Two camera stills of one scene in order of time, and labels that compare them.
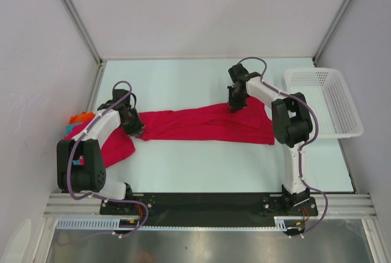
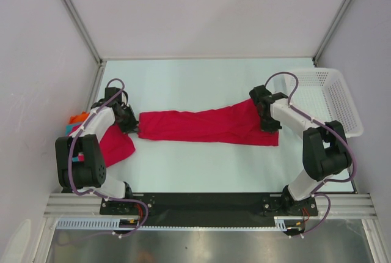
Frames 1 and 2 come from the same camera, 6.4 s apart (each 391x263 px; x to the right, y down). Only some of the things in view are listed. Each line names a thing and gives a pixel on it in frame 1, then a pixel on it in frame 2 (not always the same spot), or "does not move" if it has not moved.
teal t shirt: [69, 126] does not move
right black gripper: [234, 105] to [270, 128]
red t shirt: [250, 125] does not move
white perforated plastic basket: [325, 89] does not move
